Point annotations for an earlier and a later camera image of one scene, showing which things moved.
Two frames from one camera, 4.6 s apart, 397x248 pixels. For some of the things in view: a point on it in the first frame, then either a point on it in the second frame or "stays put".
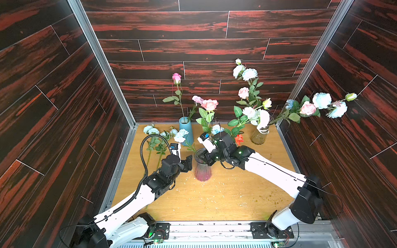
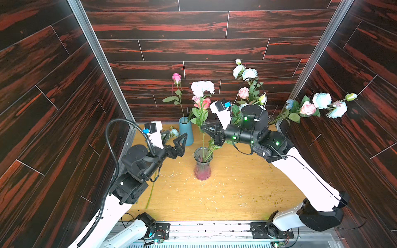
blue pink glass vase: [203, 170] stays put
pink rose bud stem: [177, 78] stays put
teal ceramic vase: [185, 123] stays put
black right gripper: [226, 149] -> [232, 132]
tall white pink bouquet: [249, 96] stays put
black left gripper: [187, 162] -> [176, 152]
